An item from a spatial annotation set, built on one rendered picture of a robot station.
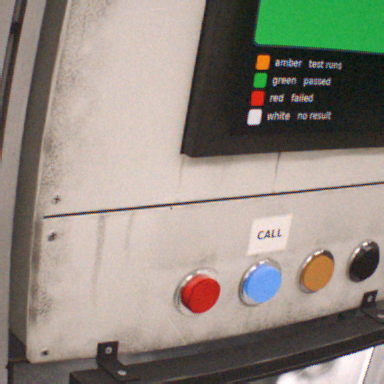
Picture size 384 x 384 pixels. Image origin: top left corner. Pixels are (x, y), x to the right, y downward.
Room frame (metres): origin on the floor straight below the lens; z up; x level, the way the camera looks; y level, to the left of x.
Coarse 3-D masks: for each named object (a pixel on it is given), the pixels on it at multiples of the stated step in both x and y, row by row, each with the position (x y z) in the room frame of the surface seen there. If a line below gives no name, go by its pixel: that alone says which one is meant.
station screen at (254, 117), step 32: (256, 0) 0.79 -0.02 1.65; (256, 32) 0.79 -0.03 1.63; (256, 64) 0.79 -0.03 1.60; (288, 64) 0.81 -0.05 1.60; (320, 64) 0.83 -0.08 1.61; (352, 64) 0.85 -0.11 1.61; (256, 96) 0.79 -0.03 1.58; (288, 96) 0.81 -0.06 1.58; (320, 96) 0.83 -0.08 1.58; (352, 96) 0.85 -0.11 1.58; (256, 128) 0.80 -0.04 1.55; (288, 128) 0.81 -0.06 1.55; (320, 128) 0.84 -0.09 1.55; (352, 128) 0.86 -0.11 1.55
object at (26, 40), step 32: (0, 0) 0.69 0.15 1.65; (32, 0) 0.71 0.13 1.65; (0, 32) 0.70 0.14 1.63; (32, 32) 0.71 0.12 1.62; (0, 64) 0.70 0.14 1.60; (32, 64) 0.72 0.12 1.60; (0, 96) 0.70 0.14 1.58; (0, 128) 0.71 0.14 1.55; (0, 160) 0.71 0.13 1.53; (0, 192) 0.71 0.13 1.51; (0, 224) 0.71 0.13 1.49; (0, 256) 0.71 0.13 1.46; (0, 288) 0.71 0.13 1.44; (0, 320) 0.71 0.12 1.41; (0, 352) 0.71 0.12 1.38
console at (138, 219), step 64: (64, 0) 0.75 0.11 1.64; (128, 0) 0.75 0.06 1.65; (192, 0) 0.78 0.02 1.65; (64, 64) 0.72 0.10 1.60; (128, 64) 0.75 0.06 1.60; (192, 64) 0.79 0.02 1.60; (64, 128) 0.73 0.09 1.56; (128, 128) 0.76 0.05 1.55; (192, 128) 0.78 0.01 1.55; (64, 192) 0.73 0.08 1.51; (128, 192) 0.76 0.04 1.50; (192, 192) 0.80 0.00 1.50; (256, 192) 0.83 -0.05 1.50; (320, 192) 0.87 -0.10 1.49; (64, 256) 0.73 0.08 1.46; (128, 256) 0.77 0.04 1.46; (192, 256) 0.80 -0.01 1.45; (256, 256) 0.84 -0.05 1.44; (320, 256) 0.88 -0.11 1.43; (64, 320) 0.74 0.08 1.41; (128, 320) 0.77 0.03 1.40; (192, 320) 0.81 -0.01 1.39; (256, 320) 0.85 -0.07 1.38
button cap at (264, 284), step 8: (256, 272) 0.84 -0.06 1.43; (264, 272) 0.83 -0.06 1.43; (272, 272) 0.84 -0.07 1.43; (256, 280) 0.83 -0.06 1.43; (264, 280) 0.84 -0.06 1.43; (272, 280) 0.84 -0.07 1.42; (280, 280) 0.85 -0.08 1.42; (248, 288) 0.83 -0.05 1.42; (256, 288) 0.83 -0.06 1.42; (264, 288) 0.84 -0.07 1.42; (272, 288) 0.84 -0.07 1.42; (256, 296) 0.83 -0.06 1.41; (264, 296) 0.84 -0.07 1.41; (272, 296) 0.84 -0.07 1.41
